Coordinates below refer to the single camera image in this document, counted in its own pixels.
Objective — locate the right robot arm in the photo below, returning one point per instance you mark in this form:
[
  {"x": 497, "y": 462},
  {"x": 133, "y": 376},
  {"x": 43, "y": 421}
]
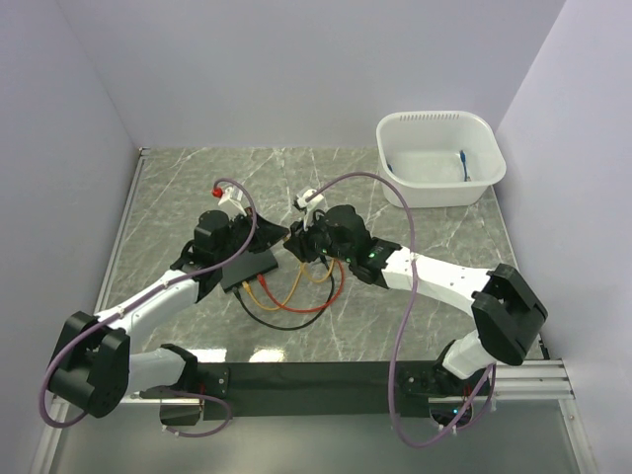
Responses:
[{"x": 507, "y": 314}]

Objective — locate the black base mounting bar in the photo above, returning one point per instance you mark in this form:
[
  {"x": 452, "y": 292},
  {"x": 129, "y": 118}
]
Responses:
[{"x": 276, "y": 389}]

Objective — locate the black network switch box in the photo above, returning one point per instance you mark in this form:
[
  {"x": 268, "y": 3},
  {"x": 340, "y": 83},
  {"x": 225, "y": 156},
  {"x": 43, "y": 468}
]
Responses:
[{"x": 246, "y": 268}]

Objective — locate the aluminium frame rail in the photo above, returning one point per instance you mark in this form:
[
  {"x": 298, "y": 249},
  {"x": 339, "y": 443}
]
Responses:
[{"x": 538, "y": 380}]

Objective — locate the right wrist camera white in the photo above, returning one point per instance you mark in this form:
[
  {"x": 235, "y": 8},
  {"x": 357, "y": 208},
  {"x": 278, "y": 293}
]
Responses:
[{"x": 308, "y": 201}]

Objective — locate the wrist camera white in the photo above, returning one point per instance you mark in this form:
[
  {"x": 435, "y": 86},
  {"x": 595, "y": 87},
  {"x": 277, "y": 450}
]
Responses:
[
  {"x": 229, "y": 200},
  {"x": 308, "y": 201}
]

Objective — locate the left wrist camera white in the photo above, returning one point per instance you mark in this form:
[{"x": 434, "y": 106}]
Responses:
[{"x": 229, "y": 200}]

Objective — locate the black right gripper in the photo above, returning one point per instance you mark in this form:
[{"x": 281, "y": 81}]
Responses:
[{"x": 300, "y": 243}]

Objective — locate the white plastic basin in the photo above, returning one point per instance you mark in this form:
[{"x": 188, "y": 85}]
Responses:
[{"x": 437, "y": 158}]

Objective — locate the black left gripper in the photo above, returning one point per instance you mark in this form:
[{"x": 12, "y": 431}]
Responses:
[{"x": 267, "y": 234}]

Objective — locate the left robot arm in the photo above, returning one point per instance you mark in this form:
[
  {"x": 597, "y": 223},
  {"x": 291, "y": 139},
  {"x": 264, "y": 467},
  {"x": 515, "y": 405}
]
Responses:
[{"x": 96, "y": 361}]

